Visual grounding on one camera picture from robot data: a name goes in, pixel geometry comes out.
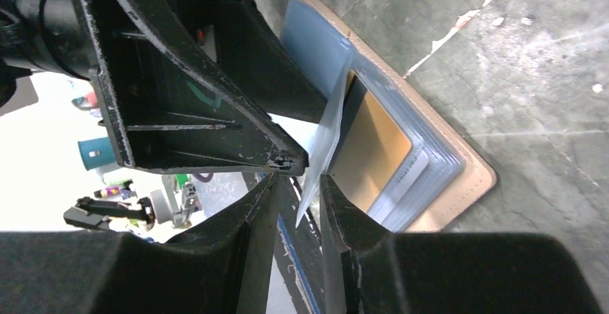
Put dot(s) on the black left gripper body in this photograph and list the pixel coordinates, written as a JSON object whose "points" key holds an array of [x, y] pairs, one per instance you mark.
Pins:
{"points": [[45, 35]]}

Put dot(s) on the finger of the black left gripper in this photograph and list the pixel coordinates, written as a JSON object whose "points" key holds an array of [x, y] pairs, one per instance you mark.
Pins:
{"points": [[167, 107], [253, 58]]}

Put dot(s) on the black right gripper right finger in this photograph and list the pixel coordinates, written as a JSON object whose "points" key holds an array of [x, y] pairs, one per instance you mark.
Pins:
{"points": [[370, 269]]}

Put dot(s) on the gold credit card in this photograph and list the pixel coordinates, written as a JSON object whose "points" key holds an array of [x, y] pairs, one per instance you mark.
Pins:
{"points": [[371, 146]]}

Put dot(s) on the tan leather card holder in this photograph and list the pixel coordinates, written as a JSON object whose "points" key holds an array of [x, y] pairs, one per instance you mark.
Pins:
{"points": [[452, 169]]}

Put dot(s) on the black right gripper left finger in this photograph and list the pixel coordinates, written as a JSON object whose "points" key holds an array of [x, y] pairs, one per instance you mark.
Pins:
{"points": [[221, 265]]}

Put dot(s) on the blue credit cards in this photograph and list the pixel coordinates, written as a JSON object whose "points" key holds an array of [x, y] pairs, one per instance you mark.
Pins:
{"points": [[323, 55]]}

